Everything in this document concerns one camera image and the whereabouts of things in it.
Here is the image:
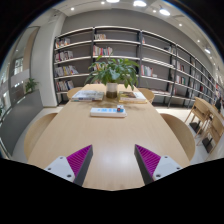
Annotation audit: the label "white power strip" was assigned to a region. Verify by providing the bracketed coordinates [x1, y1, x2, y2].
[90, 108, 127, 117]

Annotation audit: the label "red and blue charger plug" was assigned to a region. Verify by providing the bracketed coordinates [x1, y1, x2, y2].
[117, 105, 124, 113]

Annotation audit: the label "book stack on left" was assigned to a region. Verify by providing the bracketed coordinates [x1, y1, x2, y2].
[72, 90, 104, 101]

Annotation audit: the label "green potted plant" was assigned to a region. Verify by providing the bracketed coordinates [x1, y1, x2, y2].
[85, 56, 138, 89]

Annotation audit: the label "large grey bookshelf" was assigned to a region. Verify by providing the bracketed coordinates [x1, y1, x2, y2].
[53, 26, 216, 108]

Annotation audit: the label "wooden chair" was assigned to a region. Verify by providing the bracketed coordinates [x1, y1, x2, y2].
[139, 88, 154, 103]
[24, 113, 56, 159]
[161, 113, 195, 160]
[67, 87, 82, 100]

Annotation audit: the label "book stack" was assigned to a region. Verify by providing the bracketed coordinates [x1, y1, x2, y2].
[118, 91, 147, 103]
[72, 90, 104, 101]

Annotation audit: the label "wooden chair far right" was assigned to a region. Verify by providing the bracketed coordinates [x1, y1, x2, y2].
[139, 88, 154, 103]

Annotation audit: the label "white and brown plant pot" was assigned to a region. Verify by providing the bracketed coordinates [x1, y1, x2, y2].
[106, 83, 118, 99]

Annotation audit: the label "book stack on right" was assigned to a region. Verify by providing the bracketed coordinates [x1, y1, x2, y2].
[118, 91, 147, 103]

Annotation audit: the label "wooden chair near right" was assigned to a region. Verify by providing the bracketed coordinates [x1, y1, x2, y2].
[161, 113, 195, 160]

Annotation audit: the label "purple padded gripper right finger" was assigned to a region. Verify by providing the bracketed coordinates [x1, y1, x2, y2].
[134, 145, 182, 185]

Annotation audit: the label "wooden chairs at right table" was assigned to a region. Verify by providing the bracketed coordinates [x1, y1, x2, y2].
[188, 97, 224, 144]

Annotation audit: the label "small background potted plant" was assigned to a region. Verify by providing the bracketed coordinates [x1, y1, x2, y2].
[25, 78, 38, 93]

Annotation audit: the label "wooden chair near left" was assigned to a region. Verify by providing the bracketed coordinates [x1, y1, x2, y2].
[24, 113, 56, 159]

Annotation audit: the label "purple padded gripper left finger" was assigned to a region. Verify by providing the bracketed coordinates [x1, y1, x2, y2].
[45, 145, 93, 186]

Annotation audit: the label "wooden chair far left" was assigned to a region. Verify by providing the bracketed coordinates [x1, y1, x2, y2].
[67, 87, 82, 100]

